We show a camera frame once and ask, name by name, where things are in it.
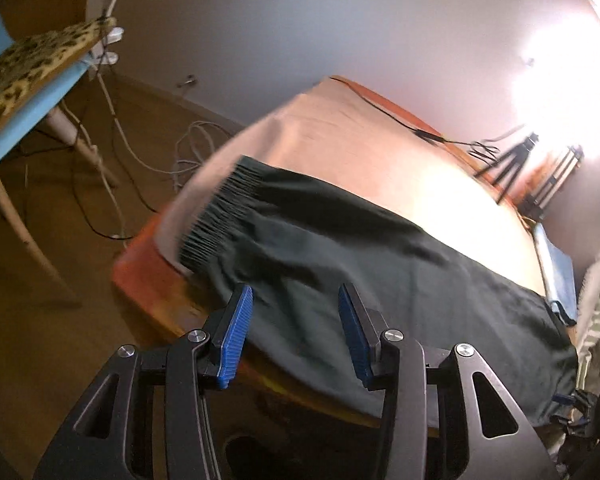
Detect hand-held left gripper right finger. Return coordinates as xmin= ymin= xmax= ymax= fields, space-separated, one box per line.
xmin=338 ymin=282 xmax=556 ymax=480

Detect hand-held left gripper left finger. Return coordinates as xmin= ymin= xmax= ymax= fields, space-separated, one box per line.
xmin=32 ymin=282 xmax=255 ymax=480

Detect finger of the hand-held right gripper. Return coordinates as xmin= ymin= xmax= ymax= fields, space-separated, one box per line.
xmin=550 ymin=390 xmax=598 ymax=436

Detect dark pants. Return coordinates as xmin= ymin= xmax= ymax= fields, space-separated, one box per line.
xmin=177 ymin=156 xmax=581 ymax=428

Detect folded light blue towel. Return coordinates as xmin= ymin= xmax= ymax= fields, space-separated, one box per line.
xmin=532 ymin=222 xmax=581 ymax=323

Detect beige blanket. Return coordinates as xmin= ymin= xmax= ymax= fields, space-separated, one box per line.
xmin=157 ymin=77 xmax=548 ymax=296

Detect folded silver tripod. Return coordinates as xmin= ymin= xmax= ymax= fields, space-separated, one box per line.
xmin=520 ymin=145 xmax=586 ymax=221

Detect small black tripod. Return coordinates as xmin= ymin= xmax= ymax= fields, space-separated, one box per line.
xmin=472 ymin=132 xmax=541 ymax=206

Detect blue chair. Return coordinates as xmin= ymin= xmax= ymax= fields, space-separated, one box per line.
xmin=0 ymin=12 xmax=121 ymax=286

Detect leopard print cushion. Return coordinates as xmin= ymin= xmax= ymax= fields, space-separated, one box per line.
xmin=0 ymin=16 xmax=118 ymax=153

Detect white cable bundle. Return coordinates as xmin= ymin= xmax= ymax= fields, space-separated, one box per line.
xmin=172 ymin=120 xmax=236 ymax=196

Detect black floor cable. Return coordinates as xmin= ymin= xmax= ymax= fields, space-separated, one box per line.
xmin=0 ymin=125 xmax=156 ymax=241

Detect black light cable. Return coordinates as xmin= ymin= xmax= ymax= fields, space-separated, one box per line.
xmin=330 ymin=76 xmax=526 ymax=161

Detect white lamp cable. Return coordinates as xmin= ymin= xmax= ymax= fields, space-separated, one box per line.
xmin=95 ymin=67 xmax=133 ymax=241

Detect bright ring light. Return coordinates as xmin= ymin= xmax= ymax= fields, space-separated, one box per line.
xmin=510 ymin=0 xmax=600 ymax=131

